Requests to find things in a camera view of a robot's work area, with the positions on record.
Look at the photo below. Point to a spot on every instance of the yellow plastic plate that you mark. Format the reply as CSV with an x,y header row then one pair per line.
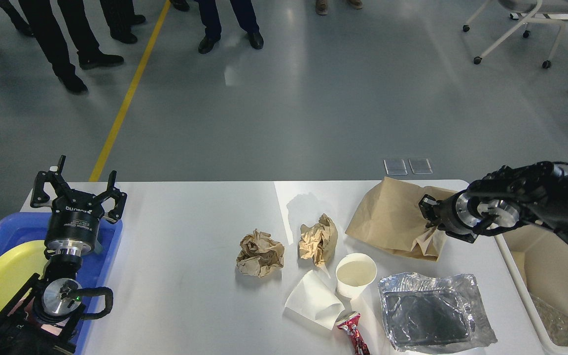
x,y
16,267

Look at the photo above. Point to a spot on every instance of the white paper napkin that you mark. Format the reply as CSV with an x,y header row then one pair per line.
x,y
313,300

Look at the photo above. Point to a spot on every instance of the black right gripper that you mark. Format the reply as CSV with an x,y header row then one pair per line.
x,y
456,215

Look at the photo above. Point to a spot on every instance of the white plastic bin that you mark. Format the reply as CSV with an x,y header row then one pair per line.
x,y
538,263

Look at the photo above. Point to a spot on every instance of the crumpled plastic in bin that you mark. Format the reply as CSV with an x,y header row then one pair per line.
x,y
554,321

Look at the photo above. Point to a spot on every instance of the crumpled brown paper ball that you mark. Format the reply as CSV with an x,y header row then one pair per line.
x,y
260,255

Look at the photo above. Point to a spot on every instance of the pink ribbed mug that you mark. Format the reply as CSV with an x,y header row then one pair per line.
x,y
30,318

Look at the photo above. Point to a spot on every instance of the silver foil bag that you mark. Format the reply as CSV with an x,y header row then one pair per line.
x,y
434,315

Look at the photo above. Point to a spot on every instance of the white rolling chair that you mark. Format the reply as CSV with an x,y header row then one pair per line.
x,y
526,12

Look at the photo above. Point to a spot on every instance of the tan paper ball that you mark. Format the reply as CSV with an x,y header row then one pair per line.
x,y
318,242

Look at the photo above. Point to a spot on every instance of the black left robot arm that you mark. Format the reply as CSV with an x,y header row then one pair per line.
x,y
41,318

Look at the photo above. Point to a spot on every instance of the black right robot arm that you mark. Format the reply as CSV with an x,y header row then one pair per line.
x,y
502,201

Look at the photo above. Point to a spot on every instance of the floor outlet cover pair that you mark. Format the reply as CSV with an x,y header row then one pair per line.
x,y
404,167

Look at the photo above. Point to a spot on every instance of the blue plastic tray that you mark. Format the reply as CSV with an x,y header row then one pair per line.
x,y
22,227

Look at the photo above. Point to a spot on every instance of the brown paper bag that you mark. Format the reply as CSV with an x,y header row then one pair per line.
x,y
389,218

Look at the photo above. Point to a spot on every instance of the white paper cup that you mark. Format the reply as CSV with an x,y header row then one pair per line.
x,y
354,273

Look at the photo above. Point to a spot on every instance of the grey-blue mug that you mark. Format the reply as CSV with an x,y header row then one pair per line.
x,y
98,248

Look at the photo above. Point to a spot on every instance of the red snack wrapper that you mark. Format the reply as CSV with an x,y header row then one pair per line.
x,y
349,324

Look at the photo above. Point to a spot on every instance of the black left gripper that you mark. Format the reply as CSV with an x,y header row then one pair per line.
x,y
73,224

